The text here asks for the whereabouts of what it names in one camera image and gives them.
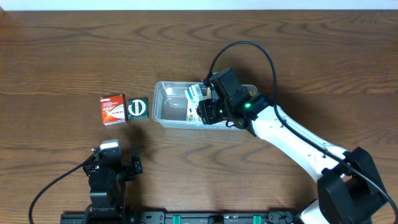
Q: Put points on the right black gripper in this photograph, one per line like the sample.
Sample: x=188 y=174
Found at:
x=206 y=111

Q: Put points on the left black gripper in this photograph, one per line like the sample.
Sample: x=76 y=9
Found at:
x=131 y=170

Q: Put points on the slim white blue box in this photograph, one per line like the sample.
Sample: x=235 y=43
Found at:
x=194 y=93

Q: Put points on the large blue white box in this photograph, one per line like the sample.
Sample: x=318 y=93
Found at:
x=192 y=115

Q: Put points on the yellow box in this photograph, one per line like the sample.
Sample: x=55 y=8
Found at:
x=208 y=93

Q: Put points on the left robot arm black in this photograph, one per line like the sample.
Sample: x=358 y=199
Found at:
x=107 y=177

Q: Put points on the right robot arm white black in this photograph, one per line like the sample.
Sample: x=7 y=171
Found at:
x=349 y=186

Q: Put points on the clear plastic container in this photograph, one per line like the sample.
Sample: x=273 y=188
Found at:
x=170 y=107

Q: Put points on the dark green small box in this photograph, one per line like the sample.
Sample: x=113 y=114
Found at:
x=137 y=109

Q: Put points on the red orange small box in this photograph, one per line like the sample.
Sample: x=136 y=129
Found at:
x=113 y=110

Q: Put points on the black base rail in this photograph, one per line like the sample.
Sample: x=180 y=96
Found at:
x=272 y=217

